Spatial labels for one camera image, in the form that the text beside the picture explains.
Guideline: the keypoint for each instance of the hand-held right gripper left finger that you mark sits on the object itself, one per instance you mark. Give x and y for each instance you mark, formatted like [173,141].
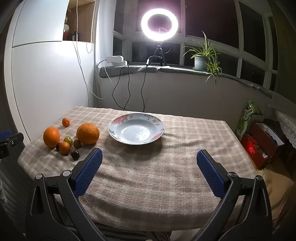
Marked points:
[89,172]

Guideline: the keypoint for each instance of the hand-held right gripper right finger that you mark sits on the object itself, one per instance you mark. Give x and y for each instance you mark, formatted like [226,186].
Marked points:
[211,173]

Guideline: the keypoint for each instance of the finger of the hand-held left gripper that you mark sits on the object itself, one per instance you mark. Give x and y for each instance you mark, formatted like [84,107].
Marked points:
[11,142]

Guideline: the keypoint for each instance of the dark plum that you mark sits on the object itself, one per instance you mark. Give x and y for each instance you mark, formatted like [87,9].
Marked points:
[75,155]

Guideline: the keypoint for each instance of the bumpy large orange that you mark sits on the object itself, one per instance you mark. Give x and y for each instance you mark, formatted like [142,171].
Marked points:
[88,133]

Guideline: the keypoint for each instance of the smooth large orange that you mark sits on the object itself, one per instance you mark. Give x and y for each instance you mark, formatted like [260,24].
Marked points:
[51,137]

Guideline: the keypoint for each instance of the dark purple grape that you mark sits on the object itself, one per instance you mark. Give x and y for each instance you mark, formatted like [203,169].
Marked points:
[57,146]

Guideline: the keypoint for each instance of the floral white plate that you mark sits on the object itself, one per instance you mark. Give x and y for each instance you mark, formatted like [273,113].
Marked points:
[136,131]

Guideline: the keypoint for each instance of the green grape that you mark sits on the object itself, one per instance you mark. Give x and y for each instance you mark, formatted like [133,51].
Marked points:
[68,140]

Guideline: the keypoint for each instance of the small tangerine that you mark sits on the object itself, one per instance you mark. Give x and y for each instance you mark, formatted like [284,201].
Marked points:
[66,122]

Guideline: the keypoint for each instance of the red cardboard box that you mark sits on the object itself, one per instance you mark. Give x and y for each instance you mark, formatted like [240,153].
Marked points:
[259,143]

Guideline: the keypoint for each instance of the tan cushion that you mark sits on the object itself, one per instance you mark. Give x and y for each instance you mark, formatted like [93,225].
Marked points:
[275,185]

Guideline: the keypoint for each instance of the green snack bag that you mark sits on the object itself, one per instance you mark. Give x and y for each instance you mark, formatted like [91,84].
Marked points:
[246,118]

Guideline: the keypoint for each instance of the white cabinet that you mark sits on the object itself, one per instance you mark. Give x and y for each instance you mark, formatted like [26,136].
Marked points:
[50,81]

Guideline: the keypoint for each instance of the white lace cloth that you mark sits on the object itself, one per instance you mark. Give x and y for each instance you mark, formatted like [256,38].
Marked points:
[288,127]

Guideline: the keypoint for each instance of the grey windowsill cloth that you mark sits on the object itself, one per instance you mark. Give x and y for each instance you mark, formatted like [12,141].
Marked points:
[175,69]

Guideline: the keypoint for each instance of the potted spider plant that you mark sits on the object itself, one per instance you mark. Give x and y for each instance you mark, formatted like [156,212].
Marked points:
[200,62]

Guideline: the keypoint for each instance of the white power strip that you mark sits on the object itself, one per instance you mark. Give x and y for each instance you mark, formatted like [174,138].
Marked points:
[114,59]

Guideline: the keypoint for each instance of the black tripod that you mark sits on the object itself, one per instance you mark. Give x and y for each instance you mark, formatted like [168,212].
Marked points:
[159,52]

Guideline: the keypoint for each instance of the white window frame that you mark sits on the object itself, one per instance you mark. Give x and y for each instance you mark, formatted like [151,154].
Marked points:
[240,55]

